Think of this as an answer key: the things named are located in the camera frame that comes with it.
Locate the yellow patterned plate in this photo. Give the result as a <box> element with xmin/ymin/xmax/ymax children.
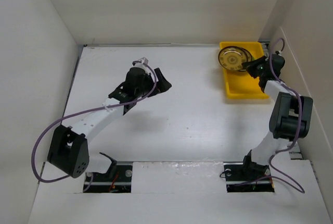
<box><xmin>217</xmin><ymin>46</ymin><xmax>247</xmax><ymax>72</ymax></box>
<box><xmin>243</xmin><ymin>48</ymin><xmax>254</xmax><ymax>62</ymax></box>

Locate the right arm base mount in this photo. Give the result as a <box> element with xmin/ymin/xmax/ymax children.
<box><xmin>220</xmin><ymin>151</ymin><xmax>275</xmax><ymax>193</ymax></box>

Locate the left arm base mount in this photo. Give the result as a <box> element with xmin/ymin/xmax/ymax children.
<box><xmin>83</xmin><ymin>152</ymin><xmax>133</xmax><ymax>193</ymax></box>

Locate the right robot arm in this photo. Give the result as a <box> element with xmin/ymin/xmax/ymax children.
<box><xmin>240</xmin><ymin>54</ymin><xmax>313</xmax><ymax>181</ymax></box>

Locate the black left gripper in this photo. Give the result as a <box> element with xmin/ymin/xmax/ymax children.
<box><xmin>135</xmin><ymin>69</ymin><xmax>171</xmax><ymax>98</ymax></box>

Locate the yellow plastic bin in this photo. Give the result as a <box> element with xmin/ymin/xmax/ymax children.
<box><xmin>219</xmin><ymin>42</ymin><xmax>269</xmax><ymax>99</ymax></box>

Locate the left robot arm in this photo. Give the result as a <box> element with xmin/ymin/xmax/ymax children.
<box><xmin>47</xmin><ymin>67</ymin><xmax>172</xmax><ymax>178</ymax></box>

